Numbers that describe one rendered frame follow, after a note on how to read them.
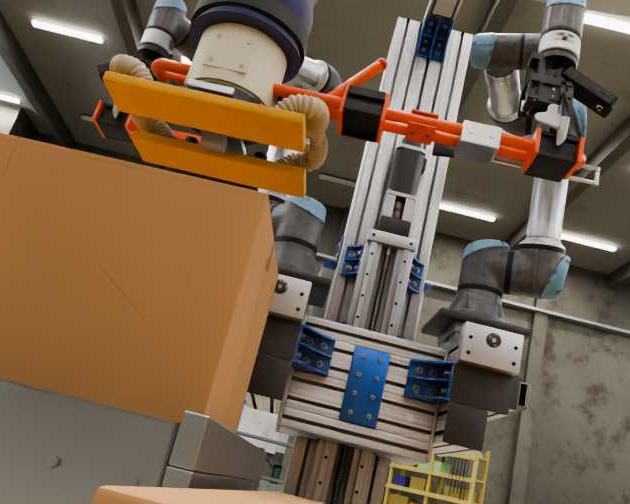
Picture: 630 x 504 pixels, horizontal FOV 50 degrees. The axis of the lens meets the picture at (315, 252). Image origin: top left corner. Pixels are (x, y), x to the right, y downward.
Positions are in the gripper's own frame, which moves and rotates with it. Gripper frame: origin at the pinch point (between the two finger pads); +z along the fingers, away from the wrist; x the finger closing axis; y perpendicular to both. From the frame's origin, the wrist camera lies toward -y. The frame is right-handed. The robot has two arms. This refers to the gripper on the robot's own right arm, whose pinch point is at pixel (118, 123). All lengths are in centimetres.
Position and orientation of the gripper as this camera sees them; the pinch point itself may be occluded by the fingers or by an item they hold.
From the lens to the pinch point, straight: 161.7
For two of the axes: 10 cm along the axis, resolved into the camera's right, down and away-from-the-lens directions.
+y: 9.7, 2.2, -0.6
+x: -0.2, 3.4, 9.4
